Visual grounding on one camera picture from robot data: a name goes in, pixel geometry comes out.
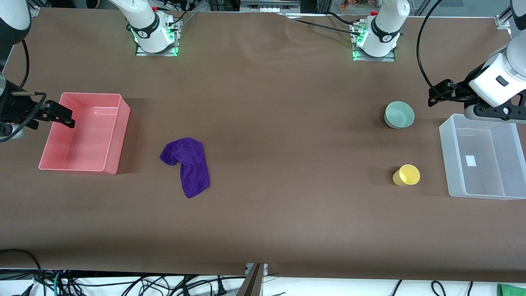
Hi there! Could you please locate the clear plastic bin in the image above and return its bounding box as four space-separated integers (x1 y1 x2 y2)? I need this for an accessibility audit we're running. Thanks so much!
439 114 526 201

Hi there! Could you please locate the brown table cover sheet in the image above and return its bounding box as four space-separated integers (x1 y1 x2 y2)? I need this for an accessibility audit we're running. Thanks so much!
0 7 526 283

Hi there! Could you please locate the yellow cup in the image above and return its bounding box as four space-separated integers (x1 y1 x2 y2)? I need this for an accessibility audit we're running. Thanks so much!
392 164 421 187

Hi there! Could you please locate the green object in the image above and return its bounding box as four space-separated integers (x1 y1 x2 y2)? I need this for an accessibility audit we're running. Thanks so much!
496 283 526 296

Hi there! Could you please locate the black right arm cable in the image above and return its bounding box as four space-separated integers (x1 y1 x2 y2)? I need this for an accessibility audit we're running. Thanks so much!
0 39 47 143

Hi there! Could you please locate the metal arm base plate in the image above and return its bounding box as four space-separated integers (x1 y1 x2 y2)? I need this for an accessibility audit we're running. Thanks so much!
352 23 396 62
135 18 181 57

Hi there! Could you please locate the wooden table leg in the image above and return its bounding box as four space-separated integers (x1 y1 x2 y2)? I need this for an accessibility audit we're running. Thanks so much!
236 263 265 296

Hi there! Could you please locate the pink plastic bin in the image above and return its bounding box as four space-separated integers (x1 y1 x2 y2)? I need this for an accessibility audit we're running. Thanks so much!
39 92 131 176

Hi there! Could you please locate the white power strip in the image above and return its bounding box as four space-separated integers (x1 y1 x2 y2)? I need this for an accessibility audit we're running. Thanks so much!
240 0 300 13

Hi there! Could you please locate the green bowl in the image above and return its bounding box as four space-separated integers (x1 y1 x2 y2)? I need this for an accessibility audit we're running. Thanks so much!
384 101 415 130

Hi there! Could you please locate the thick black floor cable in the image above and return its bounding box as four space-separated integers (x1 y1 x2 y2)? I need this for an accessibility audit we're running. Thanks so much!
0 248 44 288

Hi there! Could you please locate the purple cloth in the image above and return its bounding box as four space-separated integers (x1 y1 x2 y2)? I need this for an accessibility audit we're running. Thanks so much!
159 137 211 199

